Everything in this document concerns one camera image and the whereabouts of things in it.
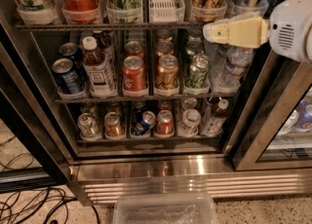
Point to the right glass fridge door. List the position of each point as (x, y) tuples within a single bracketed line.
[(271, 141)]

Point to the green LaCroix can middle rear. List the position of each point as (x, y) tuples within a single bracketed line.
[(194, 47)]

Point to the left glass fridge door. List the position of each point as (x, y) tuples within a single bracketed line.
[(29, 158)]

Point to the stainless fridge body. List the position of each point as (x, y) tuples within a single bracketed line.
[(101, 171)]

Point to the green LaCroix can middle front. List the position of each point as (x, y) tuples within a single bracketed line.
[(197, 72)]

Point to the Pepsi can behind right door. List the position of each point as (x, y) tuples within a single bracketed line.
[(304, 120)]

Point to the green white can bottom left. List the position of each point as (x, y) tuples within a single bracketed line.
[(88, 125)]

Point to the tea bottle bottom shelf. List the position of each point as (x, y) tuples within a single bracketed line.
[(214, 115)]

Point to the glass fridge door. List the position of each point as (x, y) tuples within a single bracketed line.
[(29, 158), (271, 141)]

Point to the blue Pepsi can rear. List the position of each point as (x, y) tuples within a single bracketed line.
[(73, 52)]

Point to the orange LaCroix can middle rear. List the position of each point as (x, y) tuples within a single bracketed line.
[(164, 48)]

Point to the clear water bottle front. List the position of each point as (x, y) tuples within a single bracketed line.
[(236, 64)]

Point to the blue Pepsi can front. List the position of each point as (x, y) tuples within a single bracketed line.
[(66, 76)]

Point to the orange LaCroix can middle front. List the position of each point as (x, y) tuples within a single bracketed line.
[(166, 74)]

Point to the clear water bottle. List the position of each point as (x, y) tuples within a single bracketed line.
[(188, 126), (236, 64), (220, 56)]

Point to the blue pepsi can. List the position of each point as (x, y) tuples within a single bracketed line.
[(66, 76), (73, 52), (144, 123)]

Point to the red Coke can bottom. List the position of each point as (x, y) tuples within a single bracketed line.
[(165, 122)]

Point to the red Coke can middle rear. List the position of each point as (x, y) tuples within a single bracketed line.
[(134, 48)]

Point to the blue Pepsi can bottom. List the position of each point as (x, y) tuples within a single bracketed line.
[(144, 123)]

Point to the red coke can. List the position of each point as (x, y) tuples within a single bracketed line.
[(134, 74), (165, 122), (134, 48)]

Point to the red Coke can middle front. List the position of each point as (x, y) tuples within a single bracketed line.
[(134, 74)]

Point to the tea bottle white cap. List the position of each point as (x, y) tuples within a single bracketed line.
[(97, 67)]

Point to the clear water bottle rear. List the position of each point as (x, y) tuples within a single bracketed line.
[(220, 56)]

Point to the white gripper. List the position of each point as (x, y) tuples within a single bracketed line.
[(290, 30)]

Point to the clear water bottle bottom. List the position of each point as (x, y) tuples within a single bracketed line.
[(188, 126)]

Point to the orange can bottom shelf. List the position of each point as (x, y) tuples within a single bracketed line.
[(113, 126)]

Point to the clear plastic bin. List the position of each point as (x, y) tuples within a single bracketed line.
[(171, 208)]

